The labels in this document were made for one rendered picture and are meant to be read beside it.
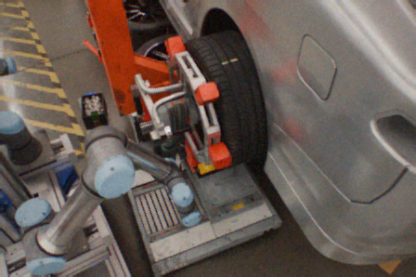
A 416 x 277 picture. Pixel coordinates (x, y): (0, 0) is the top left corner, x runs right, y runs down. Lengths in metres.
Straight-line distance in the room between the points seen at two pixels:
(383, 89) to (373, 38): 0.12
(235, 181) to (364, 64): 1.50
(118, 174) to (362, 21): 0.74
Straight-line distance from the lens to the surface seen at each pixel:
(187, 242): 2.28
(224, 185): 2.29
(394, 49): 0.94
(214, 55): 1.61
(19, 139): 1.76
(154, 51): 2.85
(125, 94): 2.20
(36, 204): 1.42
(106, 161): 1.05
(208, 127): 1.57
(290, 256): 2.37
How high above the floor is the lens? 2.15
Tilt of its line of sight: 50 degrees down
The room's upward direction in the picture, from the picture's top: 1 degrees counter-clockwise
